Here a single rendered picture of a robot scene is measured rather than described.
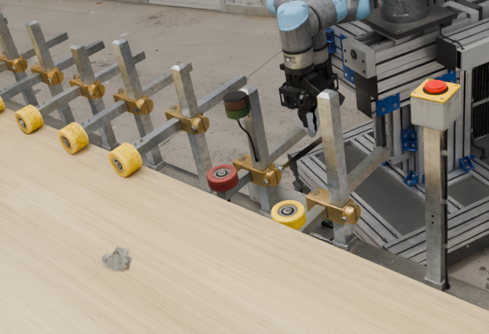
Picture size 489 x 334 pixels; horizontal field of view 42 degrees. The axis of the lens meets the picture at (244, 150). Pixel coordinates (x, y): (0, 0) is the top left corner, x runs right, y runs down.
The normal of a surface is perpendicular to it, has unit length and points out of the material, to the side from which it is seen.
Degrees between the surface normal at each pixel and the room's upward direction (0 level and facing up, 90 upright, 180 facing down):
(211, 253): 0
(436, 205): 90
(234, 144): 0
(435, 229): 90
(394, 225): 0
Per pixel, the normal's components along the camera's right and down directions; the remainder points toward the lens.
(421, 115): -0.65, 0.50
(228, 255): -0.17, -0.83
